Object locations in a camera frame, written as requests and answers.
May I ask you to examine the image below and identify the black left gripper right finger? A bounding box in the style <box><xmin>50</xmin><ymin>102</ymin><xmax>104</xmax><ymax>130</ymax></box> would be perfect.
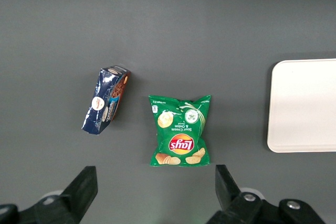
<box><xmin>206</xmin><ymin>164</ymin><xmax>327</xmax><ymax>224</ymax></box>

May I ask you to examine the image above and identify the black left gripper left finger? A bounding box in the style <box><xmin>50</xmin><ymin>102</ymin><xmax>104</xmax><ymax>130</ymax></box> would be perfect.
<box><xmin>0</xmin><ymin>166</ymin><xmax>99</xmax><ymax>224</ymax></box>

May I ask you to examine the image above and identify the white plastic tray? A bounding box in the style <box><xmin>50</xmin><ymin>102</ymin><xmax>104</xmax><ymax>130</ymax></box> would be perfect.
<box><xmin>267</xmin><ymin>58</ymin><xmax>336</xmax><ymax>153</ymax></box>

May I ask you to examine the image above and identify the green Lays chips bag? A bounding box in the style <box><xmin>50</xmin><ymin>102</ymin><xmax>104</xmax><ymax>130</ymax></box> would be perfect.
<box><xmin>148</xmin><ymin>94</ymin><xmax>212</xmax><ymax>167</ymax></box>

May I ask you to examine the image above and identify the blue chocolate cookie box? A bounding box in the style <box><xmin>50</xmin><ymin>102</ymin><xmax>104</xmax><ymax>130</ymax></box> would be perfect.
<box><xmin>81</xmin><ymin>65</ymin><xmax>132</xmax><ymax>136</ymax></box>

